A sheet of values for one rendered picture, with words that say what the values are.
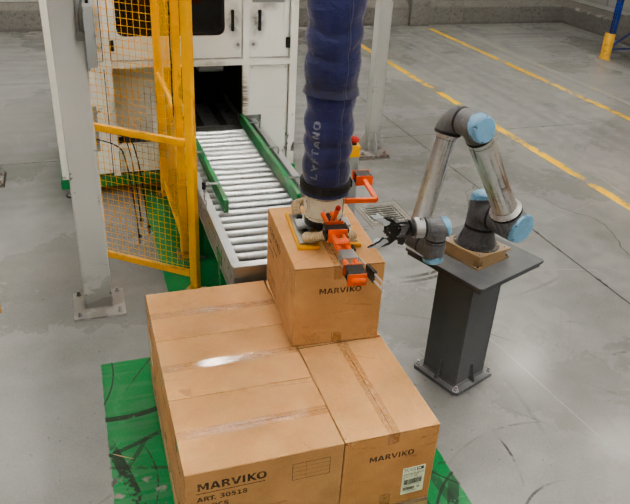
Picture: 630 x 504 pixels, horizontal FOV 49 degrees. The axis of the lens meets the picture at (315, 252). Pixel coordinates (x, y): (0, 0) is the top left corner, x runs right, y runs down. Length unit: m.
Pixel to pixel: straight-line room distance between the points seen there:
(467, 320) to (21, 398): 2.28
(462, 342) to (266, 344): 1.09
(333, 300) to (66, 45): 1.85
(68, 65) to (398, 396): 2.29
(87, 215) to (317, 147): 1.64
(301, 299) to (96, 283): 1.69
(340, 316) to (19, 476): 1.58
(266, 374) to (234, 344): 0.25
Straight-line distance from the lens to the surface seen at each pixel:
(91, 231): 4.15
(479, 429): 3.67
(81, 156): 3.96
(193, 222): 4.25
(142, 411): 3.64
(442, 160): 3.06
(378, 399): 2.88
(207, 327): 3.23
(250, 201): 4.46
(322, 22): 2.79
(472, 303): 3.56
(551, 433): 3.77
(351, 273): 2.59
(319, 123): 2.90
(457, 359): 3.76
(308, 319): 3.04
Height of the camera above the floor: 2.41
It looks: 29 degrees down
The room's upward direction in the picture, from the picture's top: 3 degrees clockwise
